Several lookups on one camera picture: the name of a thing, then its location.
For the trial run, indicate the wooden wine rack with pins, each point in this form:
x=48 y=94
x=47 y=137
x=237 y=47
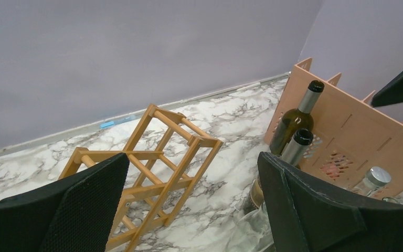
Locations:
x=161 y=187

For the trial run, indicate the green wine bottle silver neck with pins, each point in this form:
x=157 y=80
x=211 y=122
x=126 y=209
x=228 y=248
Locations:
x=296 y=118

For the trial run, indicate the small clear jar silver lid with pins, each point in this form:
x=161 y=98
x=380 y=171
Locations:
x=374 y=179

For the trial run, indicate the clear glass bottle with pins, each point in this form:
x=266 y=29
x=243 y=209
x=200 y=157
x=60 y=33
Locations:
x=252 y=233

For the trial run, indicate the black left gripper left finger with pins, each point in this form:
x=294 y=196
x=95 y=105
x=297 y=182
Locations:
x=72 y=214

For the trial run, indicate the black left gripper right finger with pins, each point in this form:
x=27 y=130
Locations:
x=309 y=214

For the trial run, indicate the pink plastic organizer rack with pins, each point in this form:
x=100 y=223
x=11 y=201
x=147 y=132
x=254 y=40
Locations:
x=350 y=138

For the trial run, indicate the blue tape piece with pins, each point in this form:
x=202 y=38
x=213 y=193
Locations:
x=107 y=124

